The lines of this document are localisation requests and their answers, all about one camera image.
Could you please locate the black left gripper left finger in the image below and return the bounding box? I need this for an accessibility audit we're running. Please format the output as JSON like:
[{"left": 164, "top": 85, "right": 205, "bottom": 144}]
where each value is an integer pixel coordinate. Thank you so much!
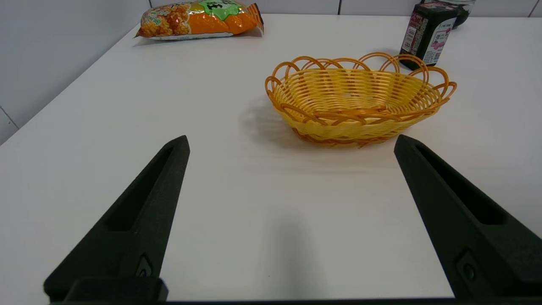
[{"left": 44, "top": 135, "right": 191, "bottom": 302}]

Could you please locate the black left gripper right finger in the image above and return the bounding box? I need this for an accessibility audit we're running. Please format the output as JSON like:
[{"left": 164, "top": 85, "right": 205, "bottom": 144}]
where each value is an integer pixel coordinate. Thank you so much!
[{"left": 394, "top": 134, "right": 542, "bottom": 299}]

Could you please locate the yellow woven plastic basket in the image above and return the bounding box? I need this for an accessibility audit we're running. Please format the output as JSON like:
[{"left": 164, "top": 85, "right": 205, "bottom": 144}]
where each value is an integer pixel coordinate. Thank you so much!
[{"left": 265, "top": 52, "right": 457, "bottom": 148}]

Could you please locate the orange snack bag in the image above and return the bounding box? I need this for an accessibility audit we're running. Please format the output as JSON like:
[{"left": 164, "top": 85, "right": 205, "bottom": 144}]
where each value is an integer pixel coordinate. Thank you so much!
[{"left": 135, "top": 0, "right": 264, "bottom": 41}]

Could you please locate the glass jar with dark contents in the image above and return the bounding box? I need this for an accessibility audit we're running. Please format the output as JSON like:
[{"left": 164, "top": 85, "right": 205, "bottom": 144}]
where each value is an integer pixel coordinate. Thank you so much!
[{"left": 452, "top": 0, "right": 477, "bottom": 29}]

